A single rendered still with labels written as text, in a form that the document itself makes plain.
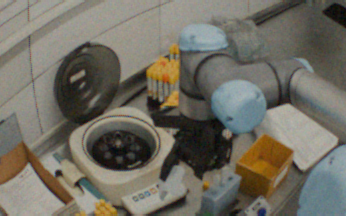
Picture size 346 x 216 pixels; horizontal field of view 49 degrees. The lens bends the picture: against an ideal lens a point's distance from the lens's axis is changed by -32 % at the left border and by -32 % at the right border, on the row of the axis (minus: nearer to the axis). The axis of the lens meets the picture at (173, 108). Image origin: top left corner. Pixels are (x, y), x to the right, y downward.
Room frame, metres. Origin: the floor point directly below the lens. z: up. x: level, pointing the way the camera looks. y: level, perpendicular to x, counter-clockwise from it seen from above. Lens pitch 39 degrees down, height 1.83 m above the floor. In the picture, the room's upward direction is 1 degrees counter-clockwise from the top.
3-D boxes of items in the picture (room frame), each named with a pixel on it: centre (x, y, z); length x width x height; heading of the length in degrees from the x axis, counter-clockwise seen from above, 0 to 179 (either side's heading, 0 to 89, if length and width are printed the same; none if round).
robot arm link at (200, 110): (0.70, -0.05, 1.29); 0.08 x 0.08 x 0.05
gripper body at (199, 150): (0.69, -0.05, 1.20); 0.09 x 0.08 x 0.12; 39
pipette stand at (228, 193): (0.78, -0.11, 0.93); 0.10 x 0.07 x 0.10; 139
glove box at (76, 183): (0.80, 0.27, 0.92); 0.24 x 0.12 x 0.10; 46
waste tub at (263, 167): (0.86, -0.24, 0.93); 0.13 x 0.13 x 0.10; 48
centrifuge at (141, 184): (0.90, 0.12, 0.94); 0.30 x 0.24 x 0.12; 37
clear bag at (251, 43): (1.52, -0.27, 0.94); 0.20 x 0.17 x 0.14; 114
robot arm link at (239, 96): (0.61, -0.10, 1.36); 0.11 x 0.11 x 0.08; 21
